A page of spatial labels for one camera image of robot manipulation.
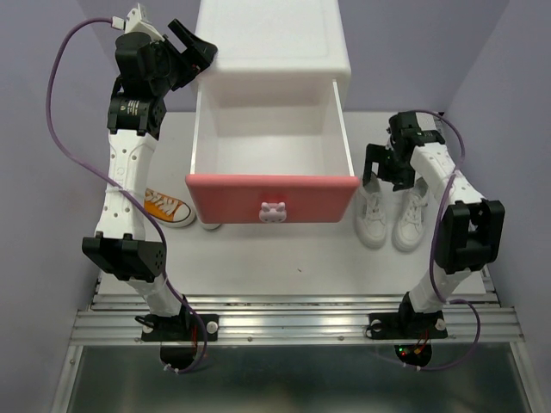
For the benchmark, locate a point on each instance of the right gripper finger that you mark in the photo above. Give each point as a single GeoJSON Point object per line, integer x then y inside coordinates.
{"type": "Point", "coordinates": [380, 155]}
{"type": "Point", "coordinates": [403, 180]}

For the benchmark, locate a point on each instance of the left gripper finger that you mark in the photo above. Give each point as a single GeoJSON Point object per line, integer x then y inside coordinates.
{"type": "Point", "coordinates": [198, 56]}
{"type": "Point", "coordinates": [182, 33]}

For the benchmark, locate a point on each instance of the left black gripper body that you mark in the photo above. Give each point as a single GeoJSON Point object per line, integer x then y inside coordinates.
{"type": "Point", "coordinates": [163, 82]}

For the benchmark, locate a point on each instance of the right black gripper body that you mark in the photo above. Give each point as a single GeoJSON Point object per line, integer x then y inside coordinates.
{"type": "Point", "coordinates": [396, 163]}

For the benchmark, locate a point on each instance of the white sneaker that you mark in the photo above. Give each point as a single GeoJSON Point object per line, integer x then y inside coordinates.
{"type": "Point", "coordinates": [409, 229]}
{"type": "Point", "coordinates": [370, 220]}

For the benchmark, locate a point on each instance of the pink drawer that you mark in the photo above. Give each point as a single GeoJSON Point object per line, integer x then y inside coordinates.
{"type": "Point", "coordinates": [270, 155]}

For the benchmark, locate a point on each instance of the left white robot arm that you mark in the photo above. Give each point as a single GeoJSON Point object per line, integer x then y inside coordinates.
{"type": "Point", "coordinates": [119, 246]}

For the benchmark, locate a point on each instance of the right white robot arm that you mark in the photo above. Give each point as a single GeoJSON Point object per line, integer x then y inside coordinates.
{"type": "Point", "coordinates": [467, 231]}

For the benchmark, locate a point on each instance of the white shoe cabinet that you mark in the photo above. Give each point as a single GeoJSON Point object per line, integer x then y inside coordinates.
{"type": "Point", "coordinates": [272, 55]}

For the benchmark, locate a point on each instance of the left orange sneaker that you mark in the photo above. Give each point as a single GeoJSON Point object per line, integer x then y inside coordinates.
{"type": "Point", "coordinates": [168, 211]}

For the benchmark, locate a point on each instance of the orange sneaker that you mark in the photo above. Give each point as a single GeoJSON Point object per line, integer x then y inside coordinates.
{"type": "Point", "coordinates": [209, 227]}
{"type": "Point", "coordinates": [168, 211]}

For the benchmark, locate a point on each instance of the right orange sneaker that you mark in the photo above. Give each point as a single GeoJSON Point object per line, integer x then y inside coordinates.
{"type": "Point", "coordinates": [209, 227]}

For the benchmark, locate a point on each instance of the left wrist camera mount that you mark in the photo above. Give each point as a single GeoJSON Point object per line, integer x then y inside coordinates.
{"type": "Point", "coordinates": [136, 22]}

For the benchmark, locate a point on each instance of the aluminium mounting rail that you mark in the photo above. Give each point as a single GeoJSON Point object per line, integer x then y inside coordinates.
{"type": "Point", "coordinates": [280, 319]}

